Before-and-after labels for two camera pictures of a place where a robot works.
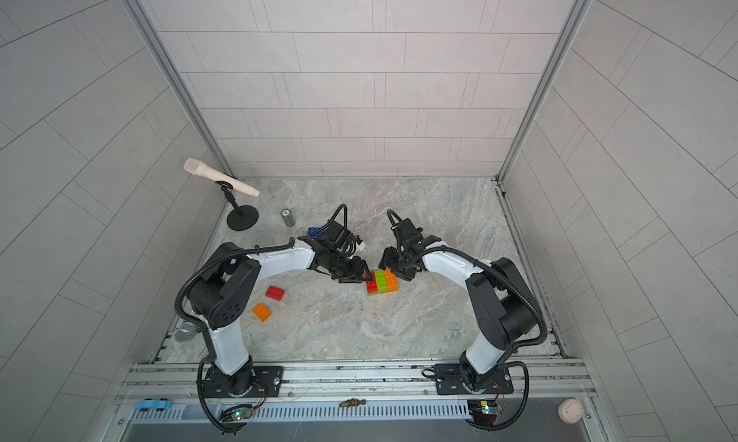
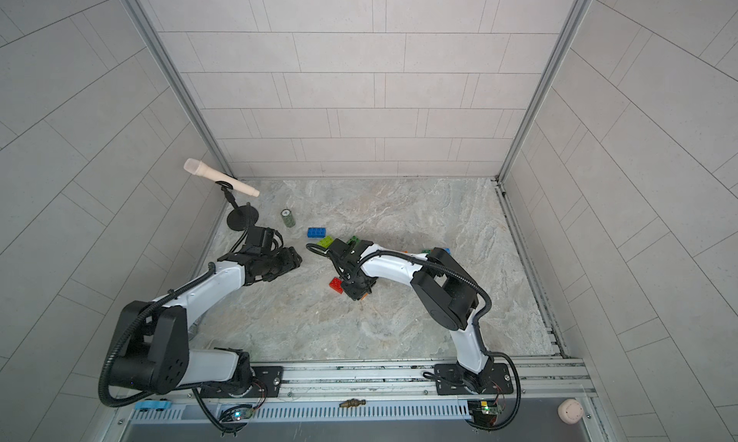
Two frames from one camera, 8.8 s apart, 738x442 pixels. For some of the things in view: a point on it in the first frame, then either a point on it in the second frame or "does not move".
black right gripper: x=388 y=257 -> x=355 y=293
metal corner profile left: x=169 y=67 does not move
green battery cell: x=287 y=217 does not move
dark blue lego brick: x=311 y=230 does not move
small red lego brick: x=275 y=293 -> x=336 y=284
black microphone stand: x=244 y=217 does not move
